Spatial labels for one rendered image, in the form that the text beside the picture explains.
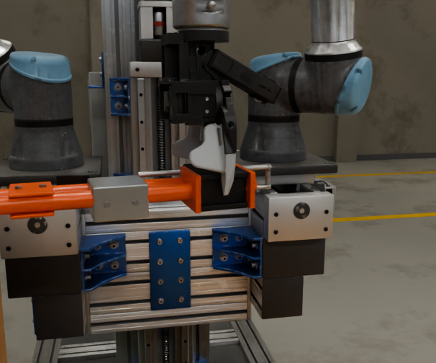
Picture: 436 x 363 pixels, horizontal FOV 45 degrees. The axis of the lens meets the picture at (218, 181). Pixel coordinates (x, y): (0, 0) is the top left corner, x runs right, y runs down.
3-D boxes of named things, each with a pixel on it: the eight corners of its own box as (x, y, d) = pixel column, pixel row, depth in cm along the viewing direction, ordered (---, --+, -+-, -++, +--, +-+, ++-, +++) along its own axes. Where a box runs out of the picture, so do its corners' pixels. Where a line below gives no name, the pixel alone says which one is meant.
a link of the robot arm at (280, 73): (262, 111, 127) (263, 53, 124) (314, 114, 120) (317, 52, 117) (237, 114, 117) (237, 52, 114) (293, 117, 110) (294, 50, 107)
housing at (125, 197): (93, 224, 65) (92, 188, 64) (87, 209, 71) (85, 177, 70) (150, 218, 67) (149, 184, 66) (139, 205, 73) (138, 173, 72)
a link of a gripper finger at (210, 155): (190, 198, 67) (181, 129, 69) (233, 194, 69) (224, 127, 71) (197, 194, 65) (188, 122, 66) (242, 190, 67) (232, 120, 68)
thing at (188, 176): (196, 214, 68) (195, 176, 67) (180, 200, 75) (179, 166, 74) (255, 208, 71) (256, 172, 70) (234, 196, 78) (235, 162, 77)
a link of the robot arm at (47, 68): (32, 122, 101) (27, 48, 98) (-2, 117, 110) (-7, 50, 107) (85, 117, 110) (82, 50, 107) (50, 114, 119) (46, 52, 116)
